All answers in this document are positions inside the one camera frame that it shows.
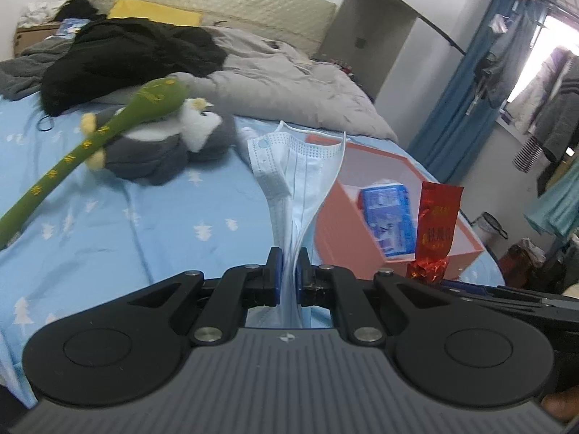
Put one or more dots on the beige padded headboard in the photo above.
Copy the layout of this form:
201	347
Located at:
226	0

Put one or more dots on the pink cardboard box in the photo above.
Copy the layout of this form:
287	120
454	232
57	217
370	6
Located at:
339	235

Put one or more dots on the person's right hand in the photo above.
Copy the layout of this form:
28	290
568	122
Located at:
563	404

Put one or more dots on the grey wardrobe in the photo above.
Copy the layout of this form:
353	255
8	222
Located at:
362	31

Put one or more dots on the white crumpled cloth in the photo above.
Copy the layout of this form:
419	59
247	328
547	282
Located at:
36	13

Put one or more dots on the grey penguin plush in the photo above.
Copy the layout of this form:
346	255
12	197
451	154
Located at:
144	158

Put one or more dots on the blue tree print bedsheet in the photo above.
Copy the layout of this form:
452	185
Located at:
158	226

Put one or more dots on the dark grey blanket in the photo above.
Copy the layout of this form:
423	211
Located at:
22	72

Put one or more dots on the striped hanging garment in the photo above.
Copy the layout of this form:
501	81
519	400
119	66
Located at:
527	153

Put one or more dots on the blue face mask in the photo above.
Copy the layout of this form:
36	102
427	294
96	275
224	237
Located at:
298	176

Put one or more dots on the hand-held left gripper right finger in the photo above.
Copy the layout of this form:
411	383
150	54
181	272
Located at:
301	275

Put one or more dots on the blue curtain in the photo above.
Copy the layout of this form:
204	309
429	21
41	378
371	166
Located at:
452	113

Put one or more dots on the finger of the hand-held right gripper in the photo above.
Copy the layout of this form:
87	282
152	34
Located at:
497	294

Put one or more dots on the green plush stick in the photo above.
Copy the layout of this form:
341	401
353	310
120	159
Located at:
135	108

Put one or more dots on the red bag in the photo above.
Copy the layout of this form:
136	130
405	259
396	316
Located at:
524	262

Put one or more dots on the blue tissue pack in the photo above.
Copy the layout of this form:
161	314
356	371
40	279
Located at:
389	217

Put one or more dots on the yellow pillow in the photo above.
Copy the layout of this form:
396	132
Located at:
154	11

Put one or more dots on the black clothing pile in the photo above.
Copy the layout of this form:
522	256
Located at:
126	54

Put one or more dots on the teal hanging garment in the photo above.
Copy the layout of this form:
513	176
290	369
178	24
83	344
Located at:
554	203

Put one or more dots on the black bag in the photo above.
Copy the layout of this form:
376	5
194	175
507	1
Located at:
81	8

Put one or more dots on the hanging clothes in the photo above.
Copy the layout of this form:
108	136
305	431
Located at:
556	104

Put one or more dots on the light grey duvet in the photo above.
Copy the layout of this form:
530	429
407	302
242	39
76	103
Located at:
294	95

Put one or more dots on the blue panda print pack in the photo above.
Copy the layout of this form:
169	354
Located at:
74	27

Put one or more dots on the red foil packet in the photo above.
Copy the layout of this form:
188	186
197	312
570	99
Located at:
436	226

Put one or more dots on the trash bin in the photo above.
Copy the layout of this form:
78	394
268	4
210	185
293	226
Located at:
488	230

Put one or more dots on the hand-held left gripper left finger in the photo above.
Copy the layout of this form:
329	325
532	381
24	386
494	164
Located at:
277	275

